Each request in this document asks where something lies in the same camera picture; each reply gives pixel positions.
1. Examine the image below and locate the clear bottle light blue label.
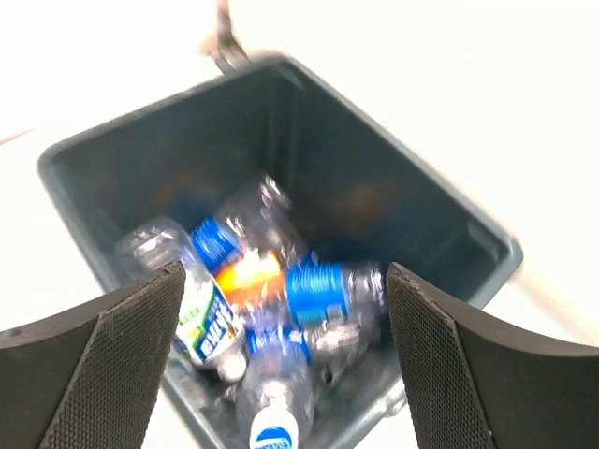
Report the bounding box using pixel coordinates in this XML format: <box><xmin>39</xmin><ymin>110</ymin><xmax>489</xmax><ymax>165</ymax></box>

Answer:
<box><xmin>285</xmin><ymin>262</ymin><xmax>387</xmax><ymax>341</ymax></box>

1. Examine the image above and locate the crushed bottle inside bin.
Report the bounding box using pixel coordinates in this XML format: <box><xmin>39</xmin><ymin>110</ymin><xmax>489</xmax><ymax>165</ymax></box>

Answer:
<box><xmin>215</xmin><ymin>249</ymin><xmax>285</xmax><ymax>325</ymax></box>

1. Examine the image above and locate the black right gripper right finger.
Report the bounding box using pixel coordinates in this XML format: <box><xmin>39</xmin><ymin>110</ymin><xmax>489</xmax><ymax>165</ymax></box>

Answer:
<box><xmin>387</xmin><ymin>263</ymin><xmax>598</xmax><ymax>448</ymax></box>

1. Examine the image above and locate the clear unlabelled bottle white cap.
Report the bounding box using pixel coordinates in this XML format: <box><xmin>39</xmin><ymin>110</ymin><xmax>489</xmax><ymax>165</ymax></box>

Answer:
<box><xmin>235</xmin><ymin>327</ymin><xmax>315</xmax><ymax>448</ymax></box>

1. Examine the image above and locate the clear bottle dark blue label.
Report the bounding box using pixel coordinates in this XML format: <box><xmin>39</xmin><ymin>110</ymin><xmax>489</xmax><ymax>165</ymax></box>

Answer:
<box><xmin>191</xmin><ymin>174</ymin><xmax>308</xmax><ymax>275</ymax></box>

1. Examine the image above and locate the clear bottle green white label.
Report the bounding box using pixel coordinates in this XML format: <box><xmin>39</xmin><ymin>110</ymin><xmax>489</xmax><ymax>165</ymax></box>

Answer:
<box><xmin>115</xmin><ymin>216</ymin><xmax>248</xmax><ymax>383</ymax></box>

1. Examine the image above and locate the dark green plastic bin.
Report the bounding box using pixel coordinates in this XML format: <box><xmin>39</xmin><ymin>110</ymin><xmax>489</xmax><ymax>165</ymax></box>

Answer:
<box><xmin>37</xmin><ymin>55</ymin><xmax>524</xmax><ymax>449</ymax></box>

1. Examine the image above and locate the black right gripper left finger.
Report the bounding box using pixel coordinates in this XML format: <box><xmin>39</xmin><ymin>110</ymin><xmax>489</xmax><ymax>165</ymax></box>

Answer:
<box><xmin>1</xmin><ymin>262</ymin><xmax>185</xmax><ymax>448</ymax></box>

